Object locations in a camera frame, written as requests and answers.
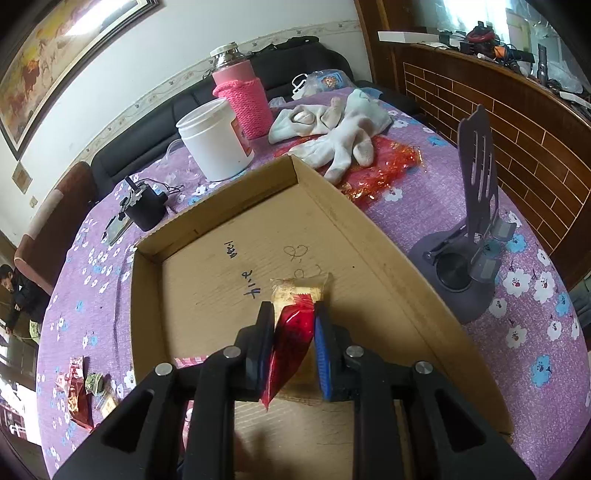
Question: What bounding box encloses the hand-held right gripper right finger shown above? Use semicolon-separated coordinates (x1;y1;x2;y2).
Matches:
314;302;536;480

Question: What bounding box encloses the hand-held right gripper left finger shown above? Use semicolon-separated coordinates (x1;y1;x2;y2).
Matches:
53;302;278;480

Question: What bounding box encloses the bright red snack packet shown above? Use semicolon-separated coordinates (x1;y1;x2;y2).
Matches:
259;295;317;411

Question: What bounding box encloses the cardboard box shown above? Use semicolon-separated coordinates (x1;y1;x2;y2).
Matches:
130;154;513;480

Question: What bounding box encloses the dark red snack packet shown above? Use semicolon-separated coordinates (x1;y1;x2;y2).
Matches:
64;376;95;431

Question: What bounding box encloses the small black motor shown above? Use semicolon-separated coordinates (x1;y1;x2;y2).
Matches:
121;178;169;232

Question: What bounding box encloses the thin notebook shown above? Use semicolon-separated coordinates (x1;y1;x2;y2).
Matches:
104;215;133;245

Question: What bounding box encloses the red cellophane wrapper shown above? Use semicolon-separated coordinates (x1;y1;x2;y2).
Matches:
342;136;423;201

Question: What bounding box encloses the white plastic jar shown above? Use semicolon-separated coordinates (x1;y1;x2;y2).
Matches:
176;98;256;182

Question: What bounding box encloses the rolled white sock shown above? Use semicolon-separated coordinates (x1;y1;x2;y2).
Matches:
269;104;324;144

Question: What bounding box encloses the grey phone stand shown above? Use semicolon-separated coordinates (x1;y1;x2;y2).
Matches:
409;105;518;324

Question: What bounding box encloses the black leather sofa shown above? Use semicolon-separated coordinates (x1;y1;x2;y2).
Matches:
91;36;352;195

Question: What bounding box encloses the brown armchair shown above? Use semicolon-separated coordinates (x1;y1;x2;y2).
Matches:
14;161;98;296

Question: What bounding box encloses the pink thermos flask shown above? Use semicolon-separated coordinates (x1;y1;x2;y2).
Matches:
210;42;274;140

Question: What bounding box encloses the blue snack bag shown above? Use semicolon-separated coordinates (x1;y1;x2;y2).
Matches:
292;70;352;100

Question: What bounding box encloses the wooden counter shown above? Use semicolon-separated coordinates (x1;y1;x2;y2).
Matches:
355;0;591;296

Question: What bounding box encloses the white flat box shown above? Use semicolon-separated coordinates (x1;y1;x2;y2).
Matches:
378;30;439;44

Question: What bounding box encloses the framed horse painting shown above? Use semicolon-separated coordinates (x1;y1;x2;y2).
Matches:
0;0;160;160

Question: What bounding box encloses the red black cable tangle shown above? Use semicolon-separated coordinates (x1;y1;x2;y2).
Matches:
462;21;513;61

